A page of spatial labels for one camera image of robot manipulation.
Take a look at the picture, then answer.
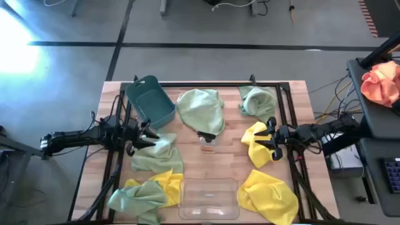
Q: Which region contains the white cable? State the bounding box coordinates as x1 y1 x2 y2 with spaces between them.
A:
211 0 258 13

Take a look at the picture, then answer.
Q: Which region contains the dark grey stand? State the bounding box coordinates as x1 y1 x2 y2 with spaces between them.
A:
0 124 48 164

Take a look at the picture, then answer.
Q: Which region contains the orange cable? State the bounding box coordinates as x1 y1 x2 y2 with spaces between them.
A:
288 0 296 23

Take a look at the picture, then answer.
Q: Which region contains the black metal bar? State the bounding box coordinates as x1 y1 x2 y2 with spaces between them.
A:
359 30 400 70

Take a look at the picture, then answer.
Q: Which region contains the large pale green microfiber towel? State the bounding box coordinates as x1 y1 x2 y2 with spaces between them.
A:
176 88 226 137

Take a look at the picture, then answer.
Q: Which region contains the teal plastic basket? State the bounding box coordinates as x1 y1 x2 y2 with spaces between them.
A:
125 74 177 130

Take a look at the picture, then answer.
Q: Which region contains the clear plastic basket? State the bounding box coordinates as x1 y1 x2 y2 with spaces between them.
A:
178 177 241 221

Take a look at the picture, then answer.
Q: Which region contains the black aluminium table frame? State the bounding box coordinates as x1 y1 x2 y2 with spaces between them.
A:
67 74 342 225

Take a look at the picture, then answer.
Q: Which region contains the black side cart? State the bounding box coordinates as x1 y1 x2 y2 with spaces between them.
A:
346 57 400 218

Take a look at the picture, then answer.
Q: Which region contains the orange cloth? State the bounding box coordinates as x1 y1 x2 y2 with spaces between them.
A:
360 60 400 109

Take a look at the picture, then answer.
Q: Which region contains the white box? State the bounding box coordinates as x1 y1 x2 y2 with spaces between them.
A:
324 133 365 179

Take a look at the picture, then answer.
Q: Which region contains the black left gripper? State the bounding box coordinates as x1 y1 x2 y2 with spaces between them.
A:
123 117 160 157

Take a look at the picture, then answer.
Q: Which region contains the black cable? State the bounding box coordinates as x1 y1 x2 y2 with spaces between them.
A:
308 73 364 115

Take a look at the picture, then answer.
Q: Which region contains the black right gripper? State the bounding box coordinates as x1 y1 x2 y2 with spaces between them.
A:
253 116 286 162

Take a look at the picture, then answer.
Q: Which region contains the black keyboard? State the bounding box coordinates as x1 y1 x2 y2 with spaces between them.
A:
382 158 400 195

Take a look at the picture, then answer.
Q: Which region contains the yellow cable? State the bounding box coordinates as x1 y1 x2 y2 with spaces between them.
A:
314 80 354 123

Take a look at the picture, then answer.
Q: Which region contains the dark mat with orange edge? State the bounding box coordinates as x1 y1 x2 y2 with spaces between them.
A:
357 0 400 39

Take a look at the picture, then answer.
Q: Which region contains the yellow microfiber towel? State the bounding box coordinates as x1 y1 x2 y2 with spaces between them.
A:
236 169 299 225
124 168 185 209
240 121 278 169

